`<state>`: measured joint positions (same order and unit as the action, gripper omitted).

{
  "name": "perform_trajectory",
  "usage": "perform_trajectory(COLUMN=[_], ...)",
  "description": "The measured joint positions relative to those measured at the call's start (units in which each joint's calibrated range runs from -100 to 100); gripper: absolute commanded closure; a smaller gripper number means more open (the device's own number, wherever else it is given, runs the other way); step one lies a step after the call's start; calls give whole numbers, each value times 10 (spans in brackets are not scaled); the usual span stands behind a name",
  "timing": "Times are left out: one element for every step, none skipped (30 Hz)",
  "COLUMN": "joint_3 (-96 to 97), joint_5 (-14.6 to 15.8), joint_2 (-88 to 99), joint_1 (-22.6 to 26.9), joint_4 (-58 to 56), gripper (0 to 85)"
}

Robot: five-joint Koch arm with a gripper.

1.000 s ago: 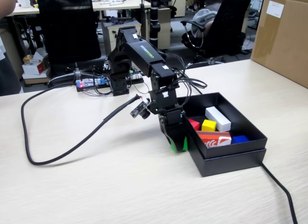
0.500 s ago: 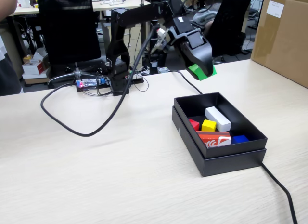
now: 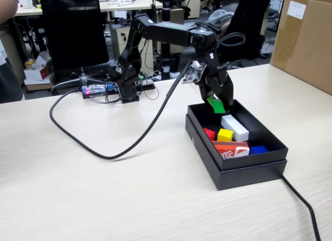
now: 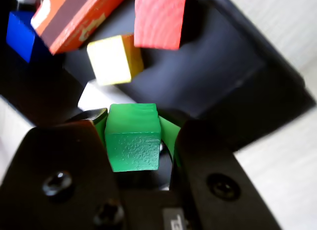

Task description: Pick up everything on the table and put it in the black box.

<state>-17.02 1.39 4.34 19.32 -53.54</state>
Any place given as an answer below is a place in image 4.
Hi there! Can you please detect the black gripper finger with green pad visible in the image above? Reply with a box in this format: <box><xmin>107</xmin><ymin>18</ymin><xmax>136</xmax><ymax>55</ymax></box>
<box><xmin>158</xmin><ymin>115</ymin><xmax>283</xmax><ymax>230</ymax></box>

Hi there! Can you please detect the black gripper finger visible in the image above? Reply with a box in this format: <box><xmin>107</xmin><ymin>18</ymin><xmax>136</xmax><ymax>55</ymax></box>
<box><xmin>0</xmin><ymin>107</ymin><xmax>126</xmax><ymax>230</ymax></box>

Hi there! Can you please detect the green wooden cube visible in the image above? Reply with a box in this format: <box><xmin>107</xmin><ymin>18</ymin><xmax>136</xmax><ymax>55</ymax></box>
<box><xmin>104</xmin><ymin>103</ymin><xmax>161</xmax><ymax>173</ymax></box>

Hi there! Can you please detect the yellow wooden cube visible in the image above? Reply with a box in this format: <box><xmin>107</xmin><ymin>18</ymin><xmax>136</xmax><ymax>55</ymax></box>
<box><xmin>86</xmin><ymin>34</ymin><xmax>145</xmax><ymax>86</ymax></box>

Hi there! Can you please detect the red wooden cube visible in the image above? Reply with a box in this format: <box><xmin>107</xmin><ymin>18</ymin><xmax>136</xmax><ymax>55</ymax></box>
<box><xmin>133</xmin><ymin>0</ymin><xmax>187</xmax><ymax>50</ymax></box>

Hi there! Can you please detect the black box tray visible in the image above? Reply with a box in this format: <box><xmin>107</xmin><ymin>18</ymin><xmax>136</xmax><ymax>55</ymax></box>
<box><xmin>0</xmin><ymin>0</ymin><xmax>305</xmax><ymax>151</ymax></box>

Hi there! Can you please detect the orange card box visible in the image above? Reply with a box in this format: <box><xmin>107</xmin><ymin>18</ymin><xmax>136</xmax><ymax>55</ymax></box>
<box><xmin>30</xmin><ymin>0</ymin><xmax>132</xmax><ymax>55</ymax></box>

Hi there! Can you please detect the white rectangular block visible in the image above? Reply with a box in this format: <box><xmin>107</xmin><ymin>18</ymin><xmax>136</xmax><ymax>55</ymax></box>
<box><xmin>77</xmin><ymin>79</ymin><xmax>137</xmax><ymax>112</ymax></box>

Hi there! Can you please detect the blue wooden cube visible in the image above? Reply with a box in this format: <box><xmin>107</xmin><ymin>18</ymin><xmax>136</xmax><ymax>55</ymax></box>
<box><xmin>5</xmin><ymin>11</ymin><xmax>50</xmax><ymax>64</ymax></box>

